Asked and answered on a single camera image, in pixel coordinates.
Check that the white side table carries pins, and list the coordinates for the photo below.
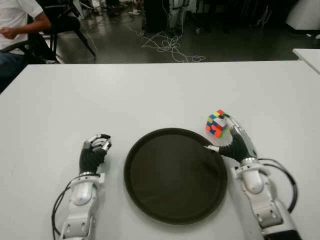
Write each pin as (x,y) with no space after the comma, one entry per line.
(310,57)

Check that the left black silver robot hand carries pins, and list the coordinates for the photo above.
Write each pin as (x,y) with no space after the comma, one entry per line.
(91,157)

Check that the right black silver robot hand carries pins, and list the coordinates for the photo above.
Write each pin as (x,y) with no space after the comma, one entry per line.
(240,147)

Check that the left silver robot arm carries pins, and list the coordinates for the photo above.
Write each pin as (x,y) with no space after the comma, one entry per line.
(82,192)

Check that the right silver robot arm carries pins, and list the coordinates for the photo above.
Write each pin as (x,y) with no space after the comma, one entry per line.
(255,182)

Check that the dark wheeled rack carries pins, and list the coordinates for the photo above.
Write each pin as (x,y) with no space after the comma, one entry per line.
(207,15)

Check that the seated person in white shirt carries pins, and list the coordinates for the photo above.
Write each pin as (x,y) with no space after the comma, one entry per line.
(15,15)

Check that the white cabinet with black base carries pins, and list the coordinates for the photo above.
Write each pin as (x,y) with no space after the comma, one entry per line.
(305,15)

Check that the dark brown round plate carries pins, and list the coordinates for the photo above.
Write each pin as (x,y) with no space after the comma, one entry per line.
(175,175)

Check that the black cabinet on casters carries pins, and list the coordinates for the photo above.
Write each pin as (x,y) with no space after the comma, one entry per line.
(155,15)

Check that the black office chair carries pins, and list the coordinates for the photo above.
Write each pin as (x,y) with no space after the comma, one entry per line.
(67,22)

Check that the white power strip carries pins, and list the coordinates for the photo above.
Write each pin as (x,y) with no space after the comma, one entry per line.
(134,11)

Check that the multicoloured Rubik's cube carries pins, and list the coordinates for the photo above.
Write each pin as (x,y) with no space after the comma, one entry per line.
(215,125)

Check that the grey leaning metal frame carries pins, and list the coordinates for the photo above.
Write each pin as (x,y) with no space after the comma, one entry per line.
(263,16)

